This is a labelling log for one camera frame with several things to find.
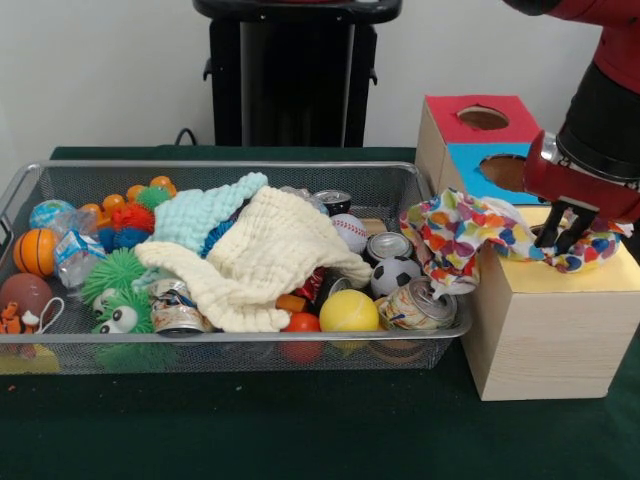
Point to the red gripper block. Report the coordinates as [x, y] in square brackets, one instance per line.
[575, 187]

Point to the colourful polka-dot cloth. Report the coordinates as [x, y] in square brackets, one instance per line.
[460, 235]

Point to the cream knitted cloth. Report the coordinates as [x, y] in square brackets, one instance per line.
[270, 250]

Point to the crushed clear plastic bottle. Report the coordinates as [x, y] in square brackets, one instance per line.
[75, 255]

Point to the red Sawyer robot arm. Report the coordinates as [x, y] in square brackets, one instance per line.
[605, 100]

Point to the wooden box with three holes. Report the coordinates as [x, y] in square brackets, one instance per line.
[550, 340]

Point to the shallow mesh bin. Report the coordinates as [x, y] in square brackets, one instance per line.
[225, 355]

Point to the printed drink can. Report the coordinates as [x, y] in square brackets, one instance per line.
[415, 310]

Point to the black and white soccer ball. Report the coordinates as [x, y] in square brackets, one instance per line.
[395, 276]

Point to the silver drink can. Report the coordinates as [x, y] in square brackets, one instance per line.
[387, 246]

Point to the white baseball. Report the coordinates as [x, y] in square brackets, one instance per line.
[350, 232]

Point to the yellow tennis ball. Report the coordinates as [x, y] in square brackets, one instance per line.
[349, 311]

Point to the small red ball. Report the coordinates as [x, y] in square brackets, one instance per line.
[302, 322]

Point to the dark green tablecloth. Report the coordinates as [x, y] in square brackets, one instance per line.
[300, 425]

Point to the light blue knitted cloth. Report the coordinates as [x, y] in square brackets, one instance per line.
[195, 210]

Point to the blue green globe ball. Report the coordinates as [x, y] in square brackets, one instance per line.
[47, 214]

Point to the orange mini basketball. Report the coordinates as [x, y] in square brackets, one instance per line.
[34, 252]

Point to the brown mini football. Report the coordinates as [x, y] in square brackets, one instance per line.
[25, 295]

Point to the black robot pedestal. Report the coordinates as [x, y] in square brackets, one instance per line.
[290, 90]

